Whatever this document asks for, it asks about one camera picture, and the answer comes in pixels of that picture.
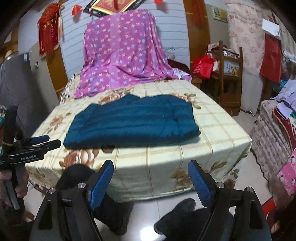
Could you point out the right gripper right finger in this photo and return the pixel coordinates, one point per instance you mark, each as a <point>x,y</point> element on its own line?
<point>233,214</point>

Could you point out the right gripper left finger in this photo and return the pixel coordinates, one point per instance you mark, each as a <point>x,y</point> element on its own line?
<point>66,214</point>

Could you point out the teal puffer jacket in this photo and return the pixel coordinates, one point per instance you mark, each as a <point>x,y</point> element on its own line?
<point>132,121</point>

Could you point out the pile of clothes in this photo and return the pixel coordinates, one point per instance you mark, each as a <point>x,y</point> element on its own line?
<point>273,136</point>

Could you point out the left hand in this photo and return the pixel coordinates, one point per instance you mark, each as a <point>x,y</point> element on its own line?
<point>21,189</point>

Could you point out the left black shoe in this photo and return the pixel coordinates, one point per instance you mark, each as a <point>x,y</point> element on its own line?
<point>115,215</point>

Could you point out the black shoe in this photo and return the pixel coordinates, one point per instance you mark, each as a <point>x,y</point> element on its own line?
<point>172,220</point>
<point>115,215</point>

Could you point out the right black shoe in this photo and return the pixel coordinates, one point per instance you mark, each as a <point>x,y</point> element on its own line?
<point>172,220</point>

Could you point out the pink patterned cloth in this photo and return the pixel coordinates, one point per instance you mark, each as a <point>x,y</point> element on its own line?
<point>287,175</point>

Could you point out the grey cabinet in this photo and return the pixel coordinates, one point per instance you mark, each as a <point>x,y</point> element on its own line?
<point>26,83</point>

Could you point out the cream floral bed sheet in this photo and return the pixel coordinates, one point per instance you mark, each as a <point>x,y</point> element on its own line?
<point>149,172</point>

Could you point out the red hanging banner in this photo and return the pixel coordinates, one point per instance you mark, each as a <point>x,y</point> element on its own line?
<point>49,26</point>

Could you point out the wooden chair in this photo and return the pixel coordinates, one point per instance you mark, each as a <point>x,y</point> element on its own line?
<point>227,79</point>

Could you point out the purple floral cloth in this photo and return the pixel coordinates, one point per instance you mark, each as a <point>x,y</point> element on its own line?
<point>121,50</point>

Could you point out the red hanging garment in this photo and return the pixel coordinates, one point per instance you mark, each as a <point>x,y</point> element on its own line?
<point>271,64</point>

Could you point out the red shopping bag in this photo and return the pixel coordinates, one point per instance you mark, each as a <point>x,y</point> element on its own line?
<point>203,67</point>

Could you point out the framed picture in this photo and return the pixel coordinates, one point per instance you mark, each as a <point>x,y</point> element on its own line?
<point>101,8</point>

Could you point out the floral pink curtain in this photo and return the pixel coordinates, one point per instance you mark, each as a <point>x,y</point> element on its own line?
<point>245,31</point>

